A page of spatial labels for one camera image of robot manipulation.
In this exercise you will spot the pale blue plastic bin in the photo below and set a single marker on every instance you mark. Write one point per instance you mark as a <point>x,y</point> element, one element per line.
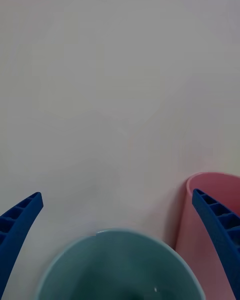
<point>120,265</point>

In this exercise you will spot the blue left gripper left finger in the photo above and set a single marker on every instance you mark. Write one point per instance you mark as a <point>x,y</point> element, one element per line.
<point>17,235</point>

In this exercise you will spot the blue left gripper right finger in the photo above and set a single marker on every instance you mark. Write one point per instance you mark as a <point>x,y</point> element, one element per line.
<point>220,230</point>

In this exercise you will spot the pink plastic bin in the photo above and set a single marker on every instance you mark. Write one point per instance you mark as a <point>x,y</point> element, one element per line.
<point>200,250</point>

